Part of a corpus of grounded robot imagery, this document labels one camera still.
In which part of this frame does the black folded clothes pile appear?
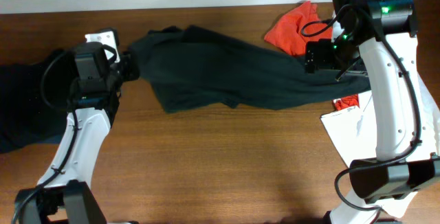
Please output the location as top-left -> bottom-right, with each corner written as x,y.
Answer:
1,49 -> 77,153

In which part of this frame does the white shirt green logo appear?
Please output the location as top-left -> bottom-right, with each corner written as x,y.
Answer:
320,72 -> 440,219

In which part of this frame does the orange red shirt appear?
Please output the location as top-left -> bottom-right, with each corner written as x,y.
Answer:
264,1 -> 332,56

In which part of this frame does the dark green polo shirt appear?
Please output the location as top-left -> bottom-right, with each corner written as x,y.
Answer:
128,25 -> 371,113

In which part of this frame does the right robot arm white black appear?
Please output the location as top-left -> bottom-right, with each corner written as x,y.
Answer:
305,0 -> 439,223

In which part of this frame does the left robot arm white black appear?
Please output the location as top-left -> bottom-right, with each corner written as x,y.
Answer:
12,42 -> 140,223

